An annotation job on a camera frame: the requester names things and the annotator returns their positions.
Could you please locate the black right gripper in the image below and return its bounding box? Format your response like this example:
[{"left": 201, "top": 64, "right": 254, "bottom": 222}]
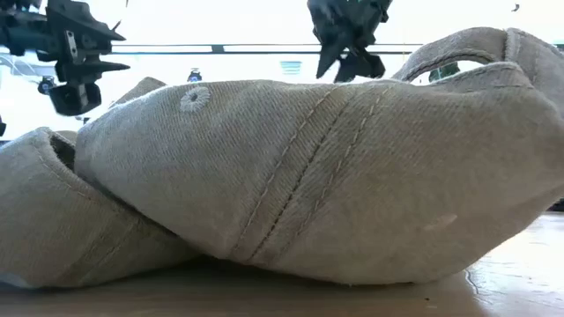
[{"left": 307, "top": 0, "right": 394, "bottom": 85}]

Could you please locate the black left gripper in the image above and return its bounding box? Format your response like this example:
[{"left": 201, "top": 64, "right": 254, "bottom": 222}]
[{"left": 0, "top": 0, "right": 131, "bottom": 85}]

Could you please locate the beige cotton baseball cap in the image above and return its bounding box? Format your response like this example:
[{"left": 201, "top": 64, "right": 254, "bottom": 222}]
[{"left": 0, "top": 26, "right": 564, "bottom": 291}]

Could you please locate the ceiling air vent grille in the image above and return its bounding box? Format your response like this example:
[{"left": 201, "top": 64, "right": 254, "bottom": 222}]
[{"left": 279, "top": 60, "right": 303, "bottom": 76}]

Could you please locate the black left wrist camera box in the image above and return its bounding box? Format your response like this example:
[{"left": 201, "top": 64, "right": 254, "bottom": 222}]
[{"left": 47, "top": 81, "right": 103, "bottom": 117}]

